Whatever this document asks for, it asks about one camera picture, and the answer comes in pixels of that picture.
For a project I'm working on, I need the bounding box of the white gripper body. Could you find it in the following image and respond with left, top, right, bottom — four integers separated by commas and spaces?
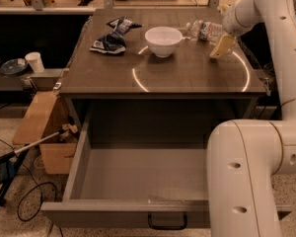
222, 4, 245, 38

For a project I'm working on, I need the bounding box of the black cable on floor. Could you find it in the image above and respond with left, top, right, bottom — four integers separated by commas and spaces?
0, 130, 65, 237

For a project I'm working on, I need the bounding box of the cardboard box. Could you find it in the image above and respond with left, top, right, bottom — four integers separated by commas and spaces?
12, 91, 78, 174

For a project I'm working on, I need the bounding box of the crumpled blue chip bag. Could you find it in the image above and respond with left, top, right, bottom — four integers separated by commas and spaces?
90, 16, 142, 55

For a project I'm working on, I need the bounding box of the white ceramic bowl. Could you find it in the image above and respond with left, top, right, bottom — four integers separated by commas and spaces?
145, 27, 183, 58

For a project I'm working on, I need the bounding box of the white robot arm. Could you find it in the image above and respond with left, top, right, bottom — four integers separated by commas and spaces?
206, 0, 296, 237

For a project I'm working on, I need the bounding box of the clear plastic water bottle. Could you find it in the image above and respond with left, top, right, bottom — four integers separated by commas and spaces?
186, 20, 224, 44

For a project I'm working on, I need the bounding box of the blue plate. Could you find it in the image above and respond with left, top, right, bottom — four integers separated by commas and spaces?
0, 58, 28, 76

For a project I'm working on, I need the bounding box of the open grey top drawer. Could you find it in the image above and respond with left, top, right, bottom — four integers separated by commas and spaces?
40, 99, 292, 229

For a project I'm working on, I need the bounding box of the black drawer handle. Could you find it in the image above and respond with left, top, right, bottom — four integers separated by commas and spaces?
147, 213, 187, 231

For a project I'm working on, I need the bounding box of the low grey side shelf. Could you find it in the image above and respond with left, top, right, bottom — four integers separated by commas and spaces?
0, 68, 69, 91

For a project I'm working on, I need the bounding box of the grabber tool with black handle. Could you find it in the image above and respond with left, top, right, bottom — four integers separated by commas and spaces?
0, 123, 78, 206

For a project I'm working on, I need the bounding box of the white paper cup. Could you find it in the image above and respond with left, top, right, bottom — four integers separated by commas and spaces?
25, 52, 44, 73

